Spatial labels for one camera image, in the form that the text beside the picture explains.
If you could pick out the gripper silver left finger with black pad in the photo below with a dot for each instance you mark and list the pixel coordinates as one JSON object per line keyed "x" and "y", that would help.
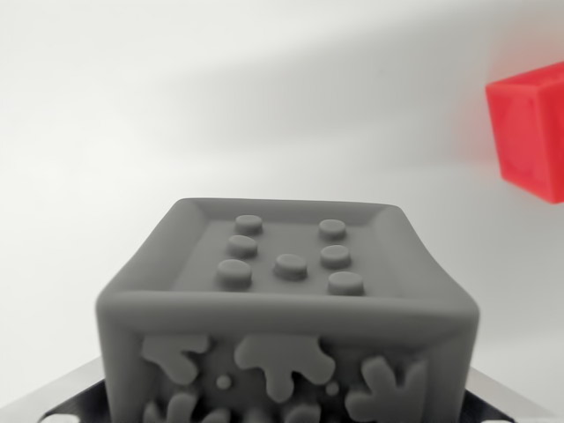
{"x": 66, "y": 396}

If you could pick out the grey embossed cube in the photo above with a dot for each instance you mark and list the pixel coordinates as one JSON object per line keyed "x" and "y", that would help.
{"x": 286, "y": 304}

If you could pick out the red cube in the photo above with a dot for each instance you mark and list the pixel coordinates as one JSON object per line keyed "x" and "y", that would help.
{"x": 529, "y": 132}

